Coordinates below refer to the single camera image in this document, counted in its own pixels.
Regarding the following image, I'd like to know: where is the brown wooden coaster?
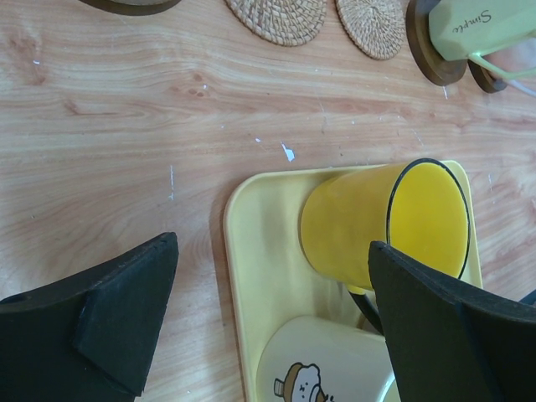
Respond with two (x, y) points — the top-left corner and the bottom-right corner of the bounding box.
(405, 0), (467, 86)
(467, 60), (508, 94)
(81, 0), (180, 16)

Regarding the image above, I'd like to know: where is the yellow plastic tray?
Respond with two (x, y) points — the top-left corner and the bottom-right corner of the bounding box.
(224, 159), (483, 402)

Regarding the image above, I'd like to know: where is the yellow cup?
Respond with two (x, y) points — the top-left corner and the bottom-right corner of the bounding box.
(299, 158), (471, 332)

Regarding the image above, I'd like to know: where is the small woven rattan coaster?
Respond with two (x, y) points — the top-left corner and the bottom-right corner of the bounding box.
(335, 0), (405, 60)

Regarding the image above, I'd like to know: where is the cream cup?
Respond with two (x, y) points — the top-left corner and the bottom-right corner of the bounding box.
(255, 316), (394, 401)

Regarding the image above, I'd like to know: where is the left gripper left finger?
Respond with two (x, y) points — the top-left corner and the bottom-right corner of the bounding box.
(1, 232), (179, 401)

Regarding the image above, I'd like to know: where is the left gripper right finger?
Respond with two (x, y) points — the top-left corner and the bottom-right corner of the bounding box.
(368, 241), (535, 401)

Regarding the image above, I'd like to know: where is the large woven rattan coaster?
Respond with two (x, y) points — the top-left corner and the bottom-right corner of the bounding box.
(225, 0), (327, 47)

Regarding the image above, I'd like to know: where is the white cup green handle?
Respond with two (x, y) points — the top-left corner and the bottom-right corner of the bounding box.
(428, 0), (535, 80)

